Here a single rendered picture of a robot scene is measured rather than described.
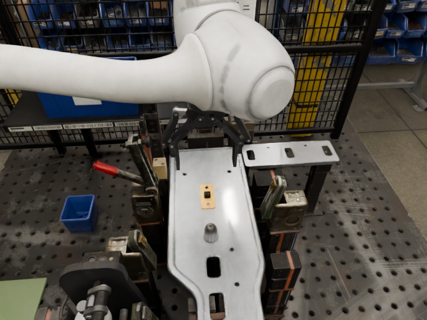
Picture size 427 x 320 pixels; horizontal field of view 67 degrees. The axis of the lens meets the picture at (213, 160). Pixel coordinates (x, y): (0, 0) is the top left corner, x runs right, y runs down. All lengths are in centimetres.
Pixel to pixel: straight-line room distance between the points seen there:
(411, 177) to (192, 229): 209
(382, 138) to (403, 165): 31
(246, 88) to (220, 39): 7
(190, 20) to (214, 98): 15
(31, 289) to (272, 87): 100
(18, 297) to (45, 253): 15
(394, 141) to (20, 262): 261
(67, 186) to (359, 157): 125
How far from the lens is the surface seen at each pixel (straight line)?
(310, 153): 103
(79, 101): 114
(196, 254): 78
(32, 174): 156
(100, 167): 79
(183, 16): 54
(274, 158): 99
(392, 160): 276
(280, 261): 79
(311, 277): 113
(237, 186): 90
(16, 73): 51
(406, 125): 318
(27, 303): 118
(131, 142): 72
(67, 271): 60
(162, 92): 41
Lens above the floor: 167
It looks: 44 degrees down
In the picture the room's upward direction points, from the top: straight up
